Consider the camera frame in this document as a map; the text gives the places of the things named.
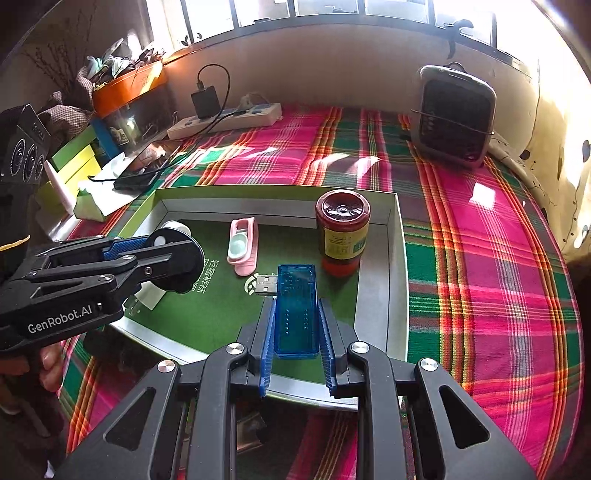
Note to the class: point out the person's left hand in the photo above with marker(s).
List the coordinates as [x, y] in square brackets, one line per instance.
[51, 369]

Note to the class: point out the brown checked cloth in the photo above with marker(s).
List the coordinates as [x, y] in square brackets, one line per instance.
[64, 115]

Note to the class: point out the black charger adapter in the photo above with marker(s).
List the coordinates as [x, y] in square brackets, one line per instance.
[205, 104]

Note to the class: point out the green cardboard box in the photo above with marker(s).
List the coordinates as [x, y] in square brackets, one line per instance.
[221, 314]

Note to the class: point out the green and white box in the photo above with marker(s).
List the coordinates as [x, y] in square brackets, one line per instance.
[74, 141]

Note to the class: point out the barred window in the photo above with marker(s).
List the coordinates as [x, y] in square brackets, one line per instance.
[323, 7]

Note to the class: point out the yellow box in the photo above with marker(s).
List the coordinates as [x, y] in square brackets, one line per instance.
[81, 168]

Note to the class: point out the heart print curtain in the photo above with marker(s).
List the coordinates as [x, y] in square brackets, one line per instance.
[554, 138]

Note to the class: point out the orange box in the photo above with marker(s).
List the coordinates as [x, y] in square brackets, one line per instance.
[129, 87]

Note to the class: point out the white charger plug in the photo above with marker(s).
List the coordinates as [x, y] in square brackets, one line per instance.
[150, 297]

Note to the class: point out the pink clip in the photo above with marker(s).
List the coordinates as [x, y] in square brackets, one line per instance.
[247, 258]

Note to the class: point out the white round jar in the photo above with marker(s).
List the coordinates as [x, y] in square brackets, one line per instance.
[178, 227]

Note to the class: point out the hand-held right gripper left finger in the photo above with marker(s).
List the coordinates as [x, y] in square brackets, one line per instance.
[267, 350]

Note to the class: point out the grey fan heater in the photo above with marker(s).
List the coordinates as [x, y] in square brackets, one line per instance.
[455, 120]

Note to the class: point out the dark red jar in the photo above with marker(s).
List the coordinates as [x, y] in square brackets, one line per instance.
[344, 240]

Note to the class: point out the pale green plants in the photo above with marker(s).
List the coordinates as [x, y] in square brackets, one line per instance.
[111, 62]

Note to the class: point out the blue translucent usb device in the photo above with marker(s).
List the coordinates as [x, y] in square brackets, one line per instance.
[295, 309]

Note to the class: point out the blue picture box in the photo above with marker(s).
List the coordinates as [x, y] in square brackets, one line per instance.
[104, 136]

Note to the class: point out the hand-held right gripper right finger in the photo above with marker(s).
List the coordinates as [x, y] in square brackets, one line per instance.
[327, 350]

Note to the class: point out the black oval disc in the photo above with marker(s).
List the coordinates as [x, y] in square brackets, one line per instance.
[184, 263]

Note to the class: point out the white power strip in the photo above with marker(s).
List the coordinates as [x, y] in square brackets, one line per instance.
[258, 115]

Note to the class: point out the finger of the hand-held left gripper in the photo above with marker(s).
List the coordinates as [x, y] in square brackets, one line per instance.
[124, 247]
[92, 277]

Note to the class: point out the black smartphone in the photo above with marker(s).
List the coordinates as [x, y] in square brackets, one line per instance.
[136, 181]

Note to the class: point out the dry twig bundle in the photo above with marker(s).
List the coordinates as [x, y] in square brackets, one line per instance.
[51, 64]

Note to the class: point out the white tube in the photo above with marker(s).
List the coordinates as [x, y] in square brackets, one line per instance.
[57, 184]

